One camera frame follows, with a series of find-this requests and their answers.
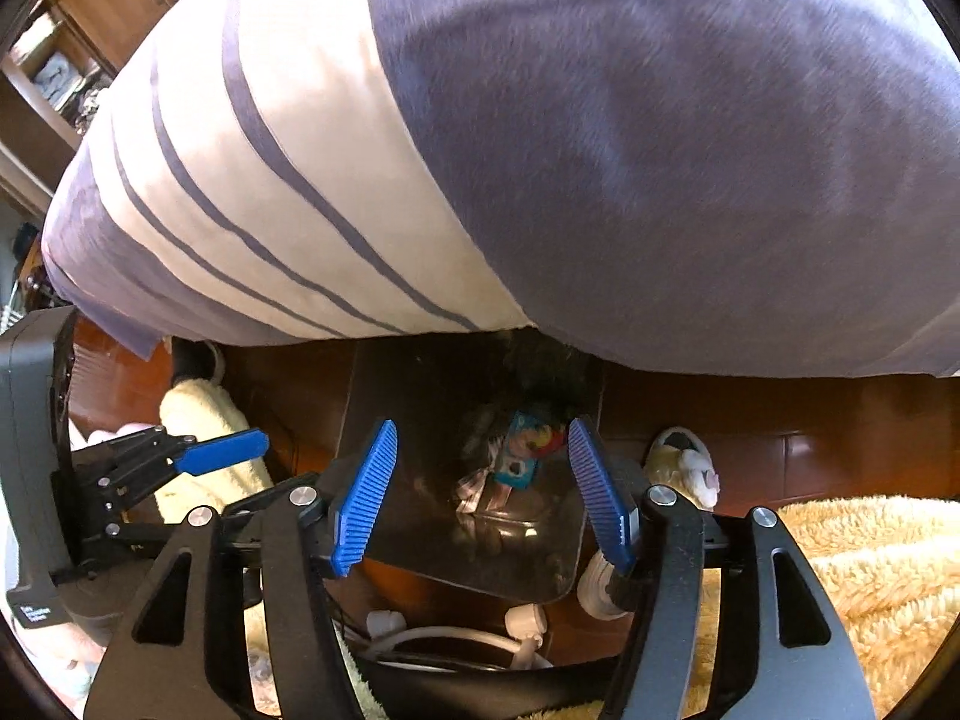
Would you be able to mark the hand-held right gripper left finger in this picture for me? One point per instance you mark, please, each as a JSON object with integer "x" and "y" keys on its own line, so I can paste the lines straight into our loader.
{"x": 367, "y": 499}

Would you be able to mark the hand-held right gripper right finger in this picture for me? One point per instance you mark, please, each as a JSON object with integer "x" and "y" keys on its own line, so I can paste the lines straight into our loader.
{"x": 600, "y": 499}

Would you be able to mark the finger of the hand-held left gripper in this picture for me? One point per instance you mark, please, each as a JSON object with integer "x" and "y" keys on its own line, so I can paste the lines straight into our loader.
{"x": 225, "y": 451}
{"x": 135, "y": 531}

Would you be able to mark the clear dark trash bin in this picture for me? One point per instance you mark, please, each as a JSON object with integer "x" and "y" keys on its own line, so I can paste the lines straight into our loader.
{"x": 427, "y": 420}

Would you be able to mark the cream fluffy slipper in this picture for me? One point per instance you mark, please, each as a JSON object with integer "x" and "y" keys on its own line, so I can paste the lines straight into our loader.
{"x": 202, "y": 420}

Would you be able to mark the cream frilled slipper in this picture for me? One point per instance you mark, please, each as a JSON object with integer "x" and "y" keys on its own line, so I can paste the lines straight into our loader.
{"x": 686, "y": 469}

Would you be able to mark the colourful printed wrapper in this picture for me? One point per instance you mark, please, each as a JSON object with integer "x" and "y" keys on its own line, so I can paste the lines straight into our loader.
{"x": 525, "y": 444}

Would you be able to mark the lavender plush toy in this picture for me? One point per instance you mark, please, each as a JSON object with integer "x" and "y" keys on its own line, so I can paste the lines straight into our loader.
{"x": 120, "y": 433}

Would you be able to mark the dark slipper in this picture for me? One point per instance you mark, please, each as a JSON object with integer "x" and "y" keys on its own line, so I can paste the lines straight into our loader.
{"x": 191, "y": 360}

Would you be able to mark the grey checked crumpled wrapper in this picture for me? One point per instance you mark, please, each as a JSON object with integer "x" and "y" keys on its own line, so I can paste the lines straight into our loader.
{"x": 480, "y": 491}

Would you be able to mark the small white plug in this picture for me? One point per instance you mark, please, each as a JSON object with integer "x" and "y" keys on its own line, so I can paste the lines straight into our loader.
{"x": 384, "y": 622}

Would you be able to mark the white power plug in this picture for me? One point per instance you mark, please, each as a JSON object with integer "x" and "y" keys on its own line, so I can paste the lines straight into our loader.
{"x": 523, "y": 624}

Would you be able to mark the pale pink cloth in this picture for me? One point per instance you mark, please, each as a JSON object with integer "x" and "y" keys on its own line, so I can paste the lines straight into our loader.
{"x": 45, "y": 652}

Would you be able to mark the cream fluffy blanket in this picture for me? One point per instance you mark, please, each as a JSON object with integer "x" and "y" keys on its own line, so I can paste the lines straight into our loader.
{"x": 885, "y": 570}

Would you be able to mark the purple white striped blanket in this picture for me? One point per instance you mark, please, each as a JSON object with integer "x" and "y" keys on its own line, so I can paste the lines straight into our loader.
{"x": 600, "y": 150}

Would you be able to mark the wooden shelf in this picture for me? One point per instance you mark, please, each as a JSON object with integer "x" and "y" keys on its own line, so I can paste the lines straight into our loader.
{"x": 105, "y": 0}

